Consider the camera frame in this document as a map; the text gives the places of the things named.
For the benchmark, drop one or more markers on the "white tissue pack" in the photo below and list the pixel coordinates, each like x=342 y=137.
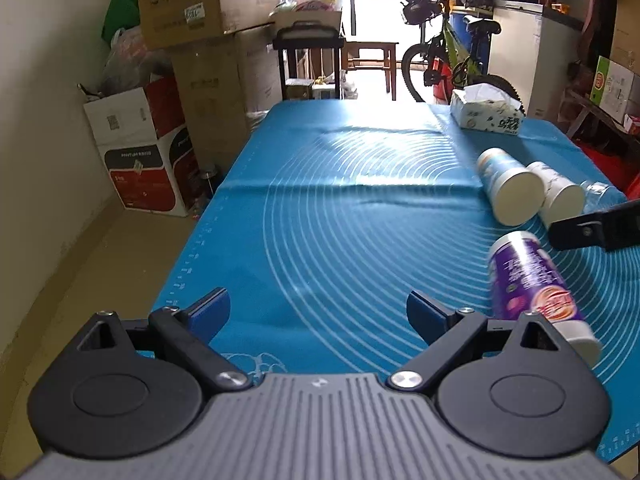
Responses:
x=484 y=107

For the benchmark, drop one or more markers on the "green white carton box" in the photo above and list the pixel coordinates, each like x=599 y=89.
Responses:
x=615 y=90

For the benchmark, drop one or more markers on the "blue silicone baking mat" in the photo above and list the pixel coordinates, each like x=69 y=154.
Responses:
x=334 y=213

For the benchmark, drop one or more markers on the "clear plastic cup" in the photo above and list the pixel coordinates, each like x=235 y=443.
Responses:
x=601 y=196

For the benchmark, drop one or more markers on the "tall brown cardboard box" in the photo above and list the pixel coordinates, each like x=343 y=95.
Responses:
x=221 y=82

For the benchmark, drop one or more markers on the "black metal stand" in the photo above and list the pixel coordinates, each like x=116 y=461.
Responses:
x=299 y=49

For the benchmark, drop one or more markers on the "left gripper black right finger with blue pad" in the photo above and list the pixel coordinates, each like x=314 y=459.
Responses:
x=452 y=336

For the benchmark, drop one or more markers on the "white chest freezer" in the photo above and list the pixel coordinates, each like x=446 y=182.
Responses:
x=533 y=51

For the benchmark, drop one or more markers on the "green bag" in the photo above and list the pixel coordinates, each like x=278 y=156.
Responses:
x=119 y=14

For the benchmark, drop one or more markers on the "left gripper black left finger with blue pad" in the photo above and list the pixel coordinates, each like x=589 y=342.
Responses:
x=182 y=337

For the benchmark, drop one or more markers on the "wooden stool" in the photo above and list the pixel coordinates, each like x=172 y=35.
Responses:
x=387 y=61

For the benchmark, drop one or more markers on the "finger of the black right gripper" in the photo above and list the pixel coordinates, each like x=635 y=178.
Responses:
x=611 y=229

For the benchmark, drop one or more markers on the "purple paper cup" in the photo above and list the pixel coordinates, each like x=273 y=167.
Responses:
x=524 y=279

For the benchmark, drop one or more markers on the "blue white paper cup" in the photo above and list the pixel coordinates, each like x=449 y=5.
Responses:
x=515 y=193

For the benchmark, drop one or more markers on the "red white appliance box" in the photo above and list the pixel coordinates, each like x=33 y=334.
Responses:
x=146 y=149

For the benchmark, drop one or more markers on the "green black bicycle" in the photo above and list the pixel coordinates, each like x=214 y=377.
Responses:
x=447 y=65

